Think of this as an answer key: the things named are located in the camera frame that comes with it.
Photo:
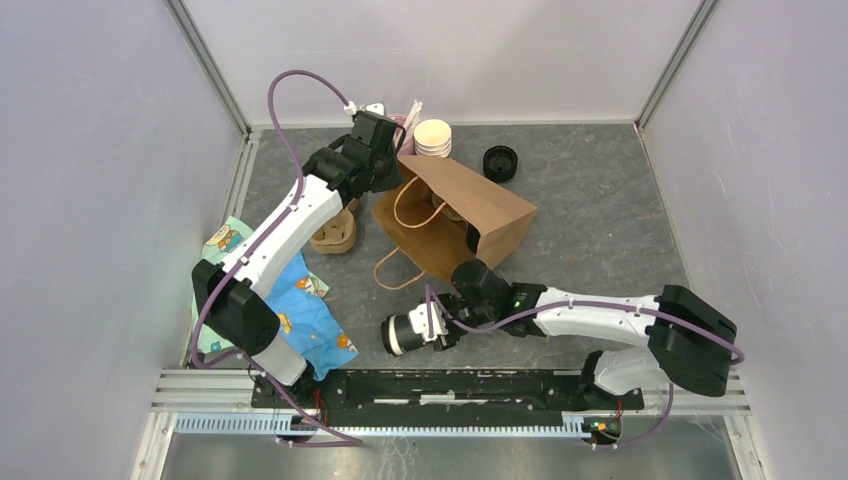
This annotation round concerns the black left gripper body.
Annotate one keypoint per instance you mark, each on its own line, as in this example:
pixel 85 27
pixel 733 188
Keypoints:
pixel 386 171

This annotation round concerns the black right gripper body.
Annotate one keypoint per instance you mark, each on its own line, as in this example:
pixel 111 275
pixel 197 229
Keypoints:
pixel 461 312

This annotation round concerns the brown cardboard cup carriers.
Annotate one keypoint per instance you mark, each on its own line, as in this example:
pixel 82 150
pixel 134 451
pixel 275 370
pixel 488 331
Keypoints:
pixel 338 235

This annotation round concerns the brown paper takeout bag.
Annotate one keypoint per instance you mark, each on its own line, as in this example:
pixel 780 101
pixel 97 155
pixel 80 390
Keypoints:
pixel 435 244

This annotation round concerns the black paper coffee cup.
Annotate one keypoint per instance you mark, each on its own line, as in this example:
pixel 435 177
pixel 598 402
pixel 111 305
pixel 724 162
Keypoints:
pixel 472 238

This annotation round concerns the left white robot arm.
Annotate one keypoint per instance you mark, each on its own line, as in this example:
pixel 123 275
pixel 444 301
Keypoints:
pixel 231 294

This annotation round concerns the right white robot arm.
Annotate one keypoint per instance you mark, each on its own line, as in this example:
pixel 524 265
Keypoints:
pixel 674 337

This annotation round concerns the wooden stirrers in wrappers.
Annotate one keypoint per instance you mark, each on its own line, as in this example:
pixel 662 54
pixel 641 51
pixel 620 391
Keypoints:
pixel 408 122

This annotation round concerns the stack of paper cups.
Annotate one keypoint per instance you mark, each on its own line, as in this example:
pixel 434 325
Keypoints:
pixel 433 137

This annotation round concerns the stack of black lids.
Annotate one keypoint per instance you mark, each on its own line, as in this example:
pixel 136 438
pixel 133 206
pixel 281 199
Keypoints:
pixel 500 164

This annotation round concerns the green patterned cloth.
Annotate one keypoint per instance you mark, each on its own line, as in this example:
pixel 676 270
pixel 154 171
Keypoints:
pixel 232 234

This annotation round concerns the blue patterned cloth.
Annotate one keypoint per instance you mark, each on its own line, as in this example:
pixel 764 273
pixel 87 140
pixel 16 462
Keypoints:
pixel 297 298

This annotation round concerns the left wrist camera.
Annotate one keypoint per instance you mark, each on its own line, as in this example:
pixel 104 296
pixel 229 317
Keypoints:
pixel 377 108

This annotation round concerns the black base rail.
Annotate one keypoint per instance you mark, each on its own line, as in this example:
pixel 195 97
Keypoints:
pixel 456 398

